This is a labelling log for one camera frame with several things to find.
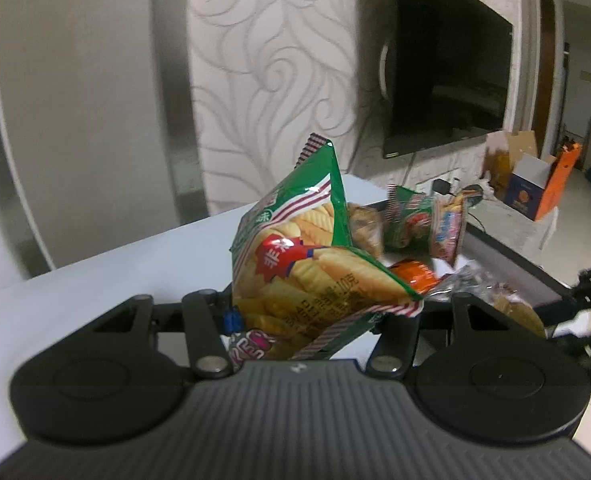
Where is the black tray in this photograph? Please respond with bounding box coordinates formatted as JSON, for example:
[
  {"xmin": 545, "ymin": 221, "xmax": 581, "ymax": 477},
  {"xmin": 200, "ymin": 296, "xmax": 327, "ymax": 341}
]
[{"xmin": 350, "ymin": 199, "xmax": 576, "ymax": 331}]

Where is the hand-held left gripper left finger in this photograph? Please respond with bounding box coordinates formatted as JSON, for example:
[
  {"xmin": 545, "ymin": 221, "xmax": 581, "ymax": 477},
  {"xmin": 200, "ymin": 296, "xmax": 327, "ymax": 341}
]
[{"xmin": 92, "ymin": 289, "xmax": 241, "ymax": 380}]

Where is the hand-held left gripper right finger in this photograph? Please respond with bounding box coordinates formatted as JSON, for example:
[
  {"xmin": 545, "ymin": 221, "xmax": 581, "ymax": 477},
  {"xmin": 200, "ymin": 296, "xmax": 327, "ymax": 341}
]
[{"xmin": 364, "ymin": 291, "xmax": 512, "ymax": 380}]

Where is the brown cardboard box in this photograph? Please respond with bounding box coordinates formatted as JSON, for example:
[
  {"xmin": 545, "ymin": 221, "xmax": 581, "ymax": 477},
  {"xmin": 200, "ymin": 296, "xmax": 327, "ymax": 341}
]
[{"xmin": 484, "ymin": 130, "xmax": 540, "ymax": 197}]

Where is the tan wrapped candy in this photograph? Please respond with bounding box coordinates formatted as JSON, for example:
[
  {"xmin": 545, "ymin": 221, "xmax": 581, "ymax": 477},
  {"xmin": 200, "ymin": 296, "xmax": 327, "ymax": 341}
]
[{"xmin": 349, "ymin": 203, "xmax": 385, "ymax": 257}]

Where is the orange snack packet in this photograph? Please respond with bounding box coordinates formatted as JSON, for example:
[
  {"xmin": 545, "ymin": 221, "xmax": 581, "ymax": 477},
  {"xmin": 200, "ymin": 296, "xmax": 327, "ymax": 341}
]
[{"xmin": 390, "ymin": 258, "xmax": 439, "ymax": 297}]

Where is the green potato fries bag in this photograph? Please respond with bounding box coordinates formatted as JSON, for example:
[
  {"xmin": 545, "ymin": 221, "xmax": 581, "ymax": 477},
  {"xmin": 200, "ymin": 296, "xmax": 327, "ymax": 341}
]
[{"xmin": 228, "ymin": 132, "xmax": 425, "ymax": 362}]

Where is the orange box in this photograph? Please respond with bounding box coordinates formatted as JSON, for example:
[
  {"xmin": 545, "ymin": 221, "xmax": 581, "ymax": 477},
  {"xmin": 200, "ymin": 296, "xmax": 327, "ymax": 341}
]
[{"xmin": 534, "ymin": 142, "xmax": 583, "ymax": 222}]

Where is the black wall television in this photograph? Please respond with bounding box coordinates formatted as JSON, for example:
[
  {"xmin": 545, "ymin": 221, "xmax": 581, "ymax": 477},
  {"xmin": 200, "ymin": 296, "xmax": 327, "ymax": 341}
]
[{"xmin": 381, "ymin": 0, "xmax": 515, "ymax": 160}]

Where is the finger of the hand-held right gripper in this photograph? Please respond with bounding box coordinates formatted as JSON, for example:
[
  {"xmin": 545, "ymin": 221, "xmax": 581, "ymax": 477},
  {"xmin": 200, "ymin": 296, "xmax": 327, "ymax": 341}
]
[{"xmin": 531, "ymin": 294, "xmax": 585, "ymax": 330}]

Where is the clear bag of sunflower seeds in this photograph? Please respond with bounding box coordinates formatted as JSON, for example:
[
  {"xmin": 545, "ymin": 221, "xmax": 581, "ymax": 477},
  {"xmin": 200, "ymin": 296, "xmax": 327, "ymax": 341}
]
[{"xmin": 424, "ymin": 264, "xmax": 507, "ymax": 307}]

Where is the green shrimp cracker bag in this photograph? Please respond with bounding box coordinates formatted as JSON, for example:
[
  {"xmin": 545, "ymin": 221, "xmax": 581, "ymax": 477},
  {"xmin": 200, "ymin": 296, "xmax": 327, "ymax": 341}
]
[{"xmin": 385, "ymin": 185, "xmax": 469, "ymax": 264}]

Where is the blue and white box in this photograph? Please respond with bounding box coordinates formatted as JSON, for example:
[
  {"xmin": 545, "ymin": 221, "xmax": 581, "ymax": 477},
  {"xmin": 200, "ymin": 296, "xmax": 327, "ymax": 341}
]
[{"xmin": 504, "ymin": 154, "xmax": 557, "ymax": 222}]

